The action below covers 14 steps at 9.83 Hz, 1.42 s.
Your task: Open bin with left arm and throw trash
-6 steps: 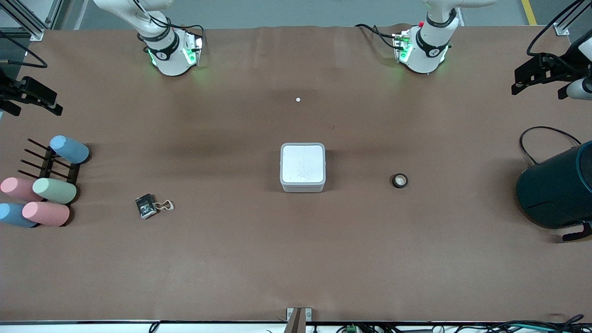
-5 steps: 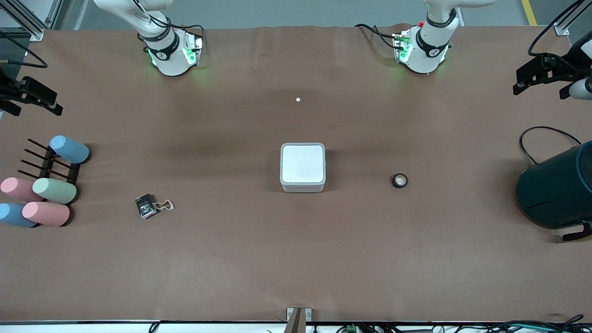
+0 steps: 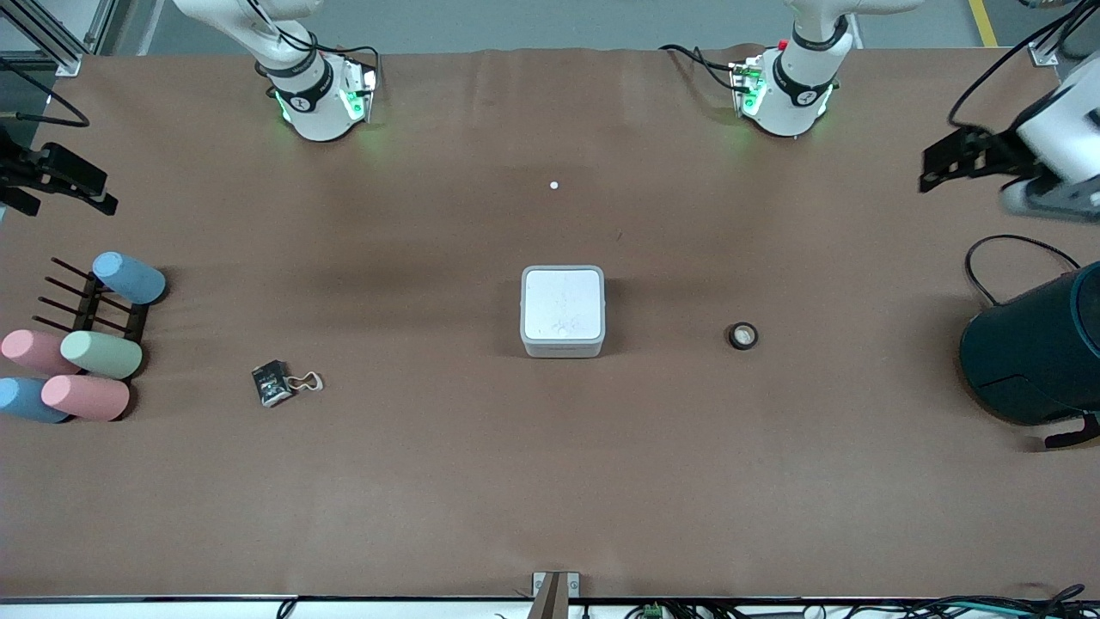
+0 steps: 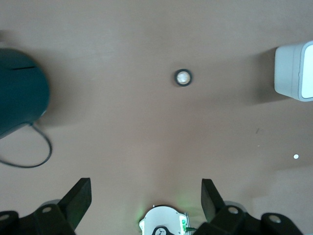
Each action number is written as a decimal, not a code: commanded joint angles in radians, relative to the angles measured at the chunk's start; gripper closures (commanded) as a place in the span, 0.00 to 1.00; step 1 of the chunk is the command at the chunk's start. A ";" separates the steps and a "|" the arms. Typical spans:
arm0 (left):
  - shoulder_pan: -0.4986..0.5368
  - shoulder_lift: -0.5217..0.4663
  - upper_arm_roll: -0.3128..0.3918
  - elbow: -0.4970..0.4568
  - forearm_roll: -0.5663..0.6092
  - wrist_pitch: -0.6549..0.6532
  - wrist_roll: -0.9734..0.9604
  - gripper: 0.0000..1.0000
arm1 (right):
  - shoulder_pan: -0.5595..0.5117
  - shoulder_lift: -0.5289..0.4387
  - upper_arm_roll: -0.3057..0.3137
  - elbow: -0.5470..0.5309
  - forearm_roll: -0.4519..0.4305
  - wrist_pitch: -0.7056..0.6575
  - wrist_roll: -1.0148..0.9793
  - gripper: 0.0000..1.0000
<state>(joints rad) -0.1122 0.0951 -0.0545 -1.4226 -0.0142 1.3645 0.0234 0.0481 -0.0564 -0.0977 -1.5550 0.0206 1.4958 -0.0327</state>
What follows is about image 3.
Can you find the metal base connector box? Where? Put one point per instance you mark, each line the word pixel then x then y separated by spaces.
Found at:
pixel 746 86
pixel 361 90

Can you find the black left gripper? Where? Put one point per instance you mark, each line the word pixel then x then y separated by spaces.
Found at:
pixel 1002 152

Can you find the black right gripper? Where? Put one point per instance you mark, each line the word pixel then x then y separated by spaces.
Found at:
pixel 15 169

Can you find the black curved foot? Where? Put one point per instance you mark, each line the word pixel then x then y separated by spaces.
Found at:
pixel 1074 434

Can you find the metal table edge bracket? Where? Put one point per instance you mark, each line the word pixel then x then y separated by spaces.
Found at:
pixel 555 589

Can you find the small dark tape roll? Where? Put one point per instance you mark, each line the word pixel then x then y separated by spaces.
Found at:
pixel 743 336

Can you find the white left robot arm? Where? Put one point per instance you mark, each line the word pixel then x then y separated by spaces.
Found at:
pixel 795 86

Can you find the white square lidded bin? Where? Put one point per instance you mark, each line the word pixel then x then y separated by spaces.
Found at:
pixel 563 311

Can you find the black silver wrapper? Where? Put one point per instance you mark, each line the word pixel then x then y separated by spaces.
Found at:
pixel 273 383

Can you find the pale green foam cylinder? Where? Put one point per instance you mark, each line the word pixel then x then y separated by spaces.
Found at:
pixel 101 354

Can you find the aluminium frame profile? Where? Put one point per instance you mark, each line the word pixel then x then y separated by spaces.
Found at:
pixel 1044 53
pixel 51 39

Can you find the dark teal cylindrical container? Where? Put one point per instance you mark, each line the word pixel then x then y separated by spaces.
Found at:
pixel 1035 352

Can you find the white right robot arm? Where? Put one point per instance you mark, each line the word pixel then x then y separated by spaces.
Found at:
pixel 314 94

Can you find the black rod rack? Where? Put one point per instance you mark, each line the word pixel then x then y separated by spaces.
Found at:
pixel 88 301

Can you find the light blue foam cylinder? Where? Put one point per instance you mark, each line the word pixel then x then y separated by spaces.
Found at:
pixel 26 400
pixel 129 277

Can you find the pink foam cylinder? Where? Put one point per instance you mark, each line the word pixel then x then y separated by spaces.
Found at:
pixel 86 397
pixel 34 351

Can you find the small green connector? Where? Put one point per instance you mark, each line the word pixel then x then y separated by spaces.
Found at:
pixel 653 611

